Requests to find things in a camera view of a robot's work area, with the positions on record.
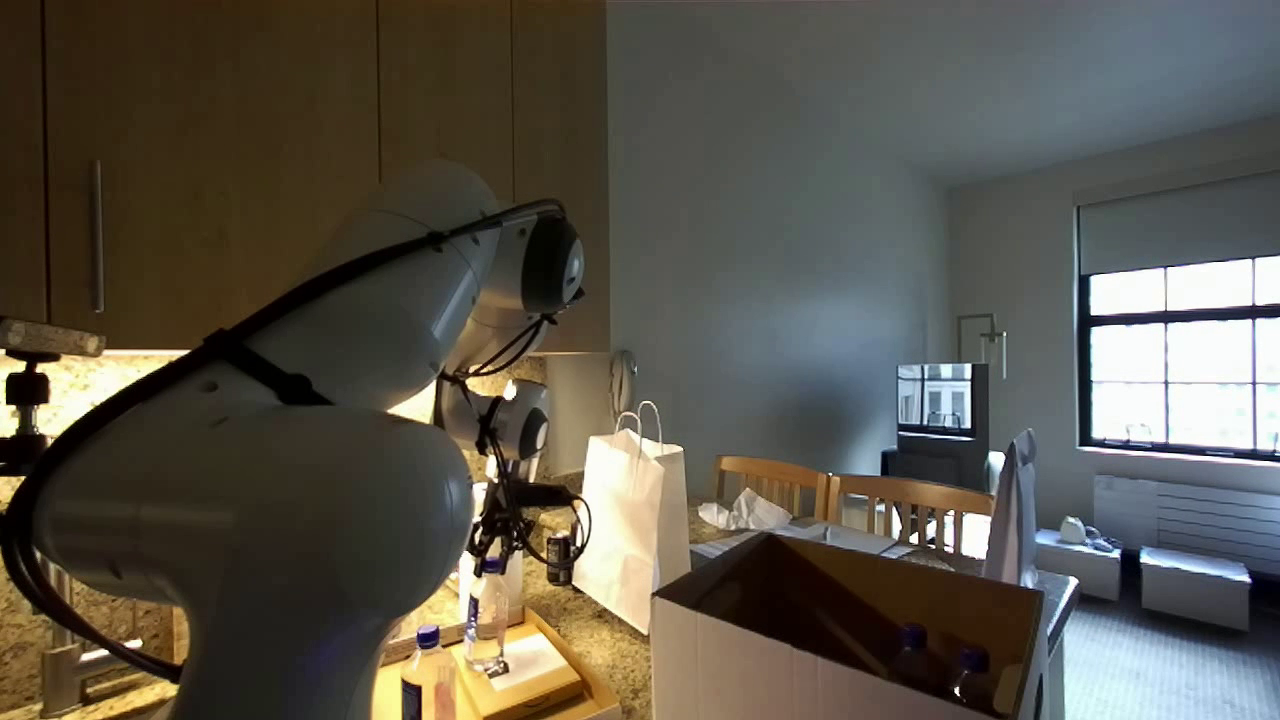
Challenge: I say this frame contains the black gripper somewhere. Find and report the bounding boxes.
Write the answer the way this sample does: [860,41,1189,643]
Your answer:
[466,384,574,561]

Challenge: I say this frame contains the clear bottle blue cap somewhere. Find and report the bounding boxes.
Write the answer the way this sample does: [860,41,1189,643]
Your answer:
[464,557,508,675]
[893,625,931,686]
[398,625,457,720]
[946,646,992,711]

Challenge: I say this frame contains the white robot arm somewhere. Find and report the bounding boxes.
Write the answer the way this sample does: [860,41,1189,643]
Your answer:
[2,158,582,720]

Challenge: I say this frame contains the white cardboard storage box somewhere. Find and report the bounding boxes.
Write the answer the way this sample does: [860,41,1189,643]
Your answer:
[649,535,1051,720]

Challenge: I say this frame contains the white paper bag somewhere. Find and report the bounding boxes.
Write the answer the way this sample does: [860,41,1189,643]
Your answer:
[574,400,692,633]

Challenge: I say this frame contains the white paper towel roll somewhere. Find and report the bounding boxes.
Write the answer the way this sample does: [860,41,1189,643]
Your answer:
[478,561,524,625]

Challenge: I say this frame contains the shallow cardboard tray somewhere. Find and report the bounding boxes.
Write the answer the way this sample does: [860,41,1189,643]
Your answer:
[368,620,625,720]

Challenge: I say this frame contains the wooden chair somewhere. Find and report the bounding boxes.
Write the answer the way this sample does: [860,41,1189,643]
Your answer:
[717,455,996,557]

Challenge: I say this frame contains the television monitor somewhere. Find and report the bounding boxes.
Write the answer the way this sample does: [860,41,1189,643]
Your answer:
[895,362,986,438]

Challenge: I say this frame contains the wooden upper cabinet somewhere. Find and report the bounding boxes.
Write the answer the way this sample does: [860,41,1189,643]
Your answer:
[0,0,606,353]

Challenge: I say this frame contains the white radiator bench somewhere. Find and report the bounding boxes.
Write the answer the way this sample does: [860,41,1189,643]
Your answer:
[1035,476,1280,633]

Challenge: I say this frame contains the bright window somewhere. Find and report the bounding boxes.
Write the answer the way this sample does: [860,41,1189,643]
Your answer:
[1081,254,1280,459]

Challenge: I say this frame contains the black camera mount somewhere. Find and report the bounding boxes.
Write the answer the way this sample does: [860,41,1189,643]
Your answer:
[0,315,103,476]

